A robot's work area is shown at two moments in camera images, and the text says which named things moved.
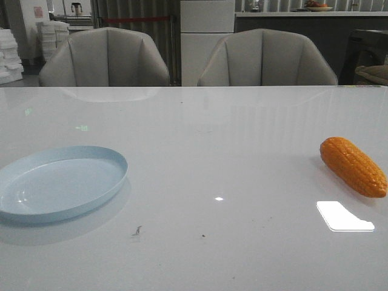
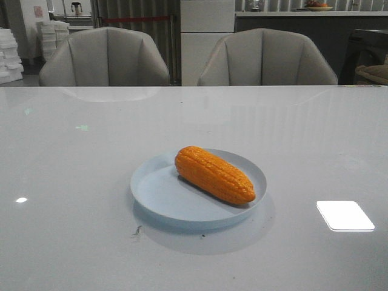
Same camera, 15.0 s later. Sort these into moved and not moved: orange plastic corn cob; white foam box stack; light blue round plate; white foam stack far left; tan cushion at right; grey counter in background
Moved: light blue round plate; orange plastic corn cob
Not moved: tan cushion at right; white foam stack far left; grey counter in background; white foam box stack
